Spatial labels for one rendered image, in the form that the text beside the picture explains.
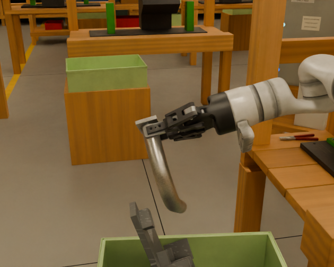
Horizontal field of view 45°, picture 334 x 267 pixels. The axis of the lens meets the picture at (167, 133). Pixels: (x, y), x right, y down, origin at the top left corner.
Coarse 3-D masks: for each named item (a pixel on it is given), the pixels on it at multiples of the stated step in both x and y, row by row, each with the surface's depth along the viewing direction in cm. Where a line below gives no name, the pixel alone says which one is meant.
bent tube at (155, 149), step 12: (144, 120) 72; (156, 120) 73; (156, 144) 72; (156, 156) 71; (156, 168) 71; (168, 168) 72; (156, 180) 72; (168, 180) 71; (168, 192) 72; (168, 204) 74; (180, 204) 77
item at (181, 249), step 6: (180, 240) 96; (186, 240) 96; (168, 246) 96; (174, 246) 96; (180, 246) 96; (186, 246) 96; (174, 252) 95; (180, 252) 95; (186, 252) 95; (174, 258) 95; (180, 258) 95; (192, 258) 95
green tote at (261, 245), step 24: (120, 240) 96; (168, 240) 97; (192, 240) 97; (216, 240) 98; (240, 240) 98; (264, 240) 99; (120, 264) 99; (144, 264) 100; (216, 264) 101; (240, 264) 102; (264, 264) 102
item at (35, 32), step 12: (96, 0) 750; (120, 0) 765; (132, 0) 764; (180, 0) 779; (180, 12) 825; (36, 24) 783; (48, 24) 752; (60, 24) 755; (120, 24) 776; (132, 24) 780; (180, 24) 797; (36, 36) 746
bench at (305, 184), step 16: (272, 144) 163; (288, 144) 163; (240, 160) 173; (256, 160) 155; (272, 160) 150; (288, 160) 150; (304, 160) 150; (240, 176) 174; (256, 176) 168; (272, 176) 141; (288, 176) 139; (304, 176) 139; (320, 176) 139; (240, 192) 175; (256, 192) 171; (288, 192) 130; (304, 192) 130; (320, 192) 130; (240, 208) 177; (256, 208) 175; (304, 208) 122; (240, 224) 178; (256, 224) 178
